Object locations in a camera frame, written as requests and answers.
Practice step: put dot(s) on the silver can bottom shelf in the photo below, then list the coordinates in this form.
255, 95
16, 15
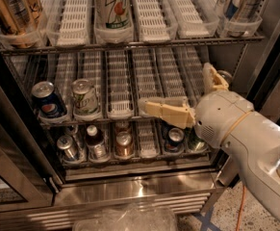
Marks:
67, 145

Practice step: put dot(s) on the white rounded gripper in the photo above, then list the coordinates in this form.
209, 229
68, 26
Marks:
220, 117

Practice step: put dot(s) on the blue silver tall can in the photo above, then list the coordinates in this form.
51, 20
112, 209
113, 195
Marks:
237, 18

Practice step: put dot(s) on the gold can top shelf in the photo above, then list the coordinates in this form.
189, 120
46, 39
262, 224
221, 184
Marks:
20, 23

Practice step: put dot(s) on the copper brown can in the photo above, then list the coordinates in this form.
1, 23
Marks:
124, 144

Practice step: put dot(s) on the white green 7up can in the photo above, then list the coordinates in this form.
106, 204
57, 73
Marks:
84, 96

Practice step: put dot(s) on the green can bottom shelf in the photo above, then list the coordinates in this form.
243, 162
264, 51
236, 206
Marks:
195, 144

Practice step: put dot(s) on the dark blue can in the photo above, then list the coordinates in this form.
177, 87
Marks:
174, 140

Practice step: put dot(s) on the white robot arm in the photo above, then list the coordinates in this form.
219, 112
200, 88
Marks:
254, 145

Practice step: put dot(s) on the clear plastic bag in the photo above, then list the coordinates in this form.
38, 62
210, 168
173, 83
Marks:
131, 218

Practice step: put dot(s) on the dark bottle white cap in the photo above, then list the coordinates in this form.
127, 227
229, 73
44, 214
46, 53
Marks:
96, 143

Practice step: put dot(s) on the stainless steel fridge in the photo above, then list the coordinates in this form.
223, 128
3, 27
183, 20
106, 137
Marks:
164, 64

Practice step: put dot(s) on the glass fridge door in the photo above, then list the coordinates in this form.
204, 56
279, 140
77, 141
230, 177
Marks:
27, 164

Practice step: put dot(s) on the white 7up zero can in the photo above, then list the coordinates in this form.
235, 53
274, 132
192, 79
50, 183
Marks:
112, 14

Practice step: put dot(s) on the blue tape cross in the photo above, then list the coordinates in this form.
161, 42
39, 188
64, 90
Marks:
206, 221

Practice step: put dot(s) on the green soda can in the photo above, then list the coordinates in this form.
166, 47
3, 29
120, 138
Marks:
226, 76

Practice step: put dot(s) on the blue pepsi can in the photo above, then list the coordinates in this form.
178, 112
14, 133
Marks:
48, 99

